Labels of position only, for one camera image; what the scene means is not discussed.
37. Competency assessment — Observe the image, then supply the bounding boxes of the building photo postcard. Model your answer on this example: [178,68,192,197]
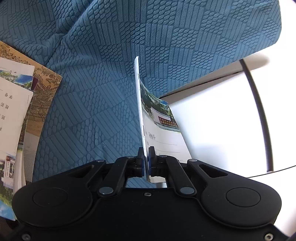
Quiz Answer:
[1,78,34,221]
[134,56,193,183]

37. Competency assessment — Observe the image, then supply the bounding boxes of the tan Chinese painting book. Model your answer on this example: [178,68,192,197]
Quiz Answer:
[1,42,62,182]

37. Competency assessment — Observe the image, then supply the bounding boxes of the purple and gold book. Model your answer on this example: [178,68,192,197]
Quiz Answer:
[31,77,39,91]

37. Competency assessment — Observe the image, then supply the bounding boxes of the white text paper sheets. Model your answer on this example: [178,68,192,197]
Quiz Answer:
[0,57,35,89]

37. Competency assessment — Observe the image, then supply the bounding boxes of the right blue floor chair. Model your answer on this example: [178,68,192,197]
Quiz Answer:
[31,1,281,181]

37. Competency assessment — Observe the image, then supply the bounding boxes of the blue floor chair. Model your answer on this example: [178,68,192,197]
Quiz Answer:
[1,1,92,66]
[31,1,281,181]

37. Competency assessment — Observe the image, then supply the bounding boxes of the dark curved metal bar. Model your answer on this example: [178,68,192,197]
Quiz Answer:
[239,59,274,173]

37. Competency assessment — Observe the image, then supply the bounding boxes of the left blue floor chair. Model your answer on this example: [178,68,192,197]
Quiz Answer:
[1,1,92,66]

